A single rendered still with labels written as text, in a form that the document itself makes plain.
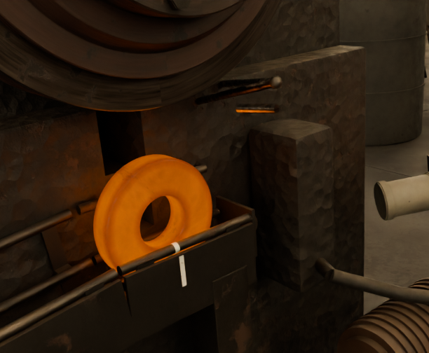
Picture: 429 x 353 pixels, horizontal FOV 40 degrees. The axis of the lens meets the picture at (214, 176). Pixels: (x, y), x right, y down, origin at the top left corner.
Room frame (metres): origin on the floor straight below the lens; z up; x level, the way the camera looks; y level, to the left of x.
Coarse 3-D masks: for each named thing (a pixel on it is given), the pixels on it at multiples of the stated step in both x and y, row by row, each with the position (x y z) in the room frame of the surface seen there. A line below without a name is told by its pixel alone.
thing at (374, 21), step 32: (352, 0) 3.17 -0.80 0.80; (384, 0) 3.12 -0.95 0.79; (416, 0) 3.16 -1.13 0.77; (352, 32) 3.17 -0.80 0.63; (384, 32) 3.12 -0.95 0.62; (416, 32) 3.17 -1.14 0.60; (384, 64) 3.11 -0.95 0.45; (416, 64) 3.18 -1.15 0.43; (384, 96) 3.11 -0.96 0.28; (416, 96) 3.19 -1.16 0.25; (384, 128) 3.11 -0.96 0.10; (416, 128) 3.20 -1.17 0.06
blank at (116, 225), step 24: (144, 168) 0.63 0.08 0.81; (168, 168) 0.65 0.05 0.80; (192, 168) 0.67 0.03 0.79; (120, 192) 0.61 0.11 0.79; (144, 192) 0.62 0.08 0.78; (168, 192) 0.64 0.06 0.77; (192, 192) 0.67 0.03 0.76; (96, 216) 0.61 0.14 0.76; (120, 216) 0.60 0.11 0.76; (192, 216) 0.66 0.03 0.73; (96, 240) 0.61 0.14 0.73; (120, 240) 0.60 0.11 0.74; (168, 240) 0.65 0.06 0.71; (120, 264) 0.60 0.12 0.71
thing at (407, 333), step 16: (416, 288) 0.78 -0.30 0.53; (384, 304) 0.75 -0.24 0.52; (400, 304) 0.73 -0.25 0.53; (416, 304) 0.73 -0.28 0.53; (368, 320) 0.70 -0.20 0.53; (384, 320) 0.70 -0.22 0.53; (400, 320) 0.69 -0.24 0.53; (416, 320) 0.70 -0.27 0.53; (352, 336) 0.70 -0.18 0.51; (368, 336) 0.68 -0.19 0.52; (384, 336) 0.67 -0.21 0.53; (400, 336) 0.67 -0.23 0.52; (416, 336) 0.67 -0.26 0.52; (352, 352) 0.69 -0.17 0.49; (368, 352) 0.67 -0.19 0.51; (384, 352) 0.65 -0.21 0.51; (400, 352) 0.65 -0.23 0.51; (416, 352) 0.66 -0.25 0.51
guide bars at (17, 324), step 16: (224, 224) 0.67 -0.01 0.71; (240, 224) 0.68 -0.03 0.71; (256, 224) 0.69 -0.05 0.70; (192, 240) 0.63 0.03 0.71; (144, 256) 0.60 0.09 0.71; (160, 256) 0.60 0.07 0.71; (112, 272) 0.57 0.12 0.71; (128, 272) 0.58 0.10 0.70; (80, 288) 0.55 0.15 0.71; (96, 288) 0.55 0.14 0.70; (48, 304) 0.52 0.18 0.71; (64, 304) 0.53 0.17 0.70; (16, 320) 0.51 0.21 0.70; (32, 320) 0.51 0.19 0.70; (0, 336) 0.49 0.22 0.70
